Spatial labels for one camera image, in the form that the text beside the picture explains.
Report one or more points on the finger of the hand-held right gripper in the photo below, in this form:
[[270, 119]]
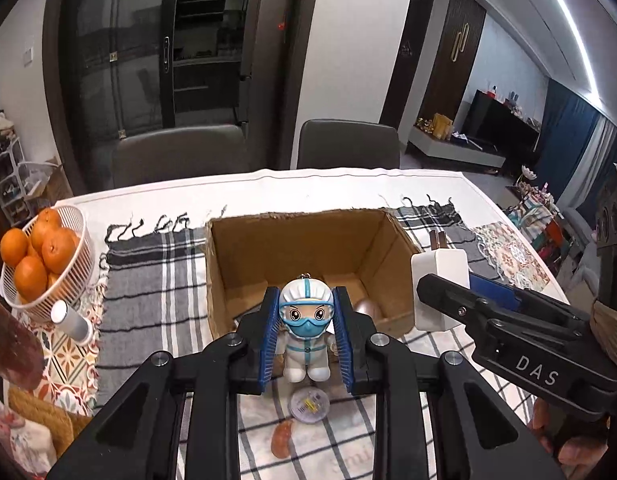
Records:
[[448, 297], [496, 291]]

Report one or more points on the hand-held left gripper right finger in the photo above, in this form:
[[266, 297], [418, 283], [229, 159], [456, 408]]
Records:
[[344, 345]]

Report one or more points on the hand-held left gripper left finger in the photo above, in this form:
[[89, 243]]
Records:
[[270, 345]]

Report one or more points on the white plug charger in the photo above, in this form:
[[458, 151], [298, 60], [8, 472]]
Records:
[[438, 265]]

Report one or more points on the silver metal egg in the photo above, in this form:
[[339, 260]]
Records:
[[367, 307]]

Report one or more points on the brown cardboard box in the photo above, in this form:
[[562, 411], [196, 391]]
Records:
[[298, 245]]

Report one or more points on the person's right hand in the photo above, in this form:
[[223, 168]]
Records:
[[541, 415]]

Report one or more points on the round clear plastic cap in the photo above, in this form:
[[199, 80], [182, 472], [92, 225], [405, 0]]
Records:
[[309, 405]]

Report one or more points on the colourful draped fabric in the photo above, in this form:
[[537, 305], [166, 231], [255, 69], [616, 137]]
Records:
[[531, 217]]

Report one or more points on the small brown charm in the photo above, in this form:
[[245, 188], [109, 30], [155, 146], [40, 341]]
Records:
[[282, 440]]

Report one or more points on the grey sofa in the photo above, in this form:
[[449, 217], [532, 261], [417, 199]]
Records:
[[581, 245]]

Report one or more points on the grey plaid cloth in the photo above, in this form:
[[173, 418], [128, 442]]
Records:
[[148, 285]]

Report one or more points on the white low cabinet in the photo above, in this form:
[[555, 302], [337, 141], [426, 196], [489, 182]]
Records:
[[453, 152]]

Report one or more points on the white table pad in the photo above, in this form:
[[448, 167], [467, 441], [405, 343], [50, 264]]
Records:
[[288, 190]]

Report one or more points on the blue curtain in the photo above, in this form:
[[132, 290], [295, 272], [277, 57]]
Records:
[[566, 145]]

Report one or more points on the white sheer curtain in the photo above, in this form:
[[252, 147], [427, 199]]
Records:
[[601, 165]]

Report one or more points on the black television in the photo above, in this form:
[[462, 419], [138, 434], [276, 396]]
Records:
[[501, 120]]

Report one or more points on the yellow boxes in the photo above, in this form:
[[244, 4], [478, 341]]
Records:
[[442, 125]]

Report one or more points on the grey dining chair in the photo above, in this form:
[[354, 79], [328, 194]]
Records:
[[348, 142], [178, 152]]

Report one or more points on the white cylinder bottle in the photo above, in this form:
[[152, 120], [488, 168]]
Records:
[[72, 322]]

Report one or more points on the orange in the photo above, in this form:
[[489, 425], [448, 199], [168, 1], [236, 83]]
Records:
[[31, 277], [58, 250], [46, 221], [13, 247]]

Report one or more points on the dark wooden door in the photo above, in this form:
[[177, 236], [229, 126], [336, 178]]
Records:
[[406, 60]]

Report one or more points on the glass vase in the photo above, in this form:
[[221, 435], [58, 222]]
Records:
[[13, 340]]

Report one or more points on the floral fabric tissue cover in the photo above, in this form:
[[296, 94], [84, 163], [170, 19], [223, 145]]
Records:
[[18, 442]]

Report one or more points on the ceiling light strip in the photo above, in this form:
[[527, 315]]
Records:
[[568, 20]]

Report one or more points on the white shelf rack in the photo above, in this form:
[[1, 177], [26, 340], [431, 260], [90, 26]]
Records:
[[18, 180]]

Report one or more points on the dark sliding glass door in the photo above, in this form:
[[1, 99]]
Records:
[[138, 50]]

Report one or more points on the white light switch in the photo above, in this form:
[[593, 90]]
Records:
[[29, 56]]

